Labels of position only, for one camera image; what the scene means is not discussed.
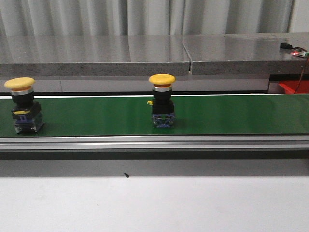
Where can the yellow mushroom push button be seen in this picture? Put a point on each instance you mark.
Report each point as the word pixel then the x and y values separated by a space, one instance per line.
pixel 163 115
pixel 27 113

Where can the green conveyor belt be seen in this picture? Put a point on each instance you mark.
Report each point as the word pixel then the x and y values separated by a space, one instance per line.
pixel 195 115

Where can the grey stone counter slab right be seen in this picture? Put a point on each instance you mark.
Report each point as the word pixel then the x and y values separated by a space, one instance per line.
pixel 245 53

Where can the grey stone counter slab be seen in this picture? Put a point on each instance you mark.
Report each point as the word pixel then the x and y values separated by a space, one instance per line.
pixel 92 56
pixel 245 53

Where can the red plastic tray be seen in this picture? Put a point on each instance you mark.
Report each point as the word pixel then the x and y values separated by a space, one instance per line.
pixel 290 87

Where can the grey stone counter slab left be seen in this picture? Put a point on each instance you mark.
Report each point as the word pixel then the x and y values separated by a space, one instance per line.
pixel 92 56

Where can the small sensor circuit board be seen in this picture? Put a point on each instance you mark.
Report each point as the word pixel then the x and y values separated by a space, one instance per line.
pixel 296 51

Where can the white pleated curtain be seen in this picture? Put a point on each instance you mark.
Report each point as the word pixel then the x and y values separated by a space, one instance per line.
pixel 151 17

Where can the aluminium conveyor frame rail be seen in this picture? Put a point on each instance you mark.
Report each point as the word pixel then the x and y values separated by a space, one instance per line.
pixel 157 142

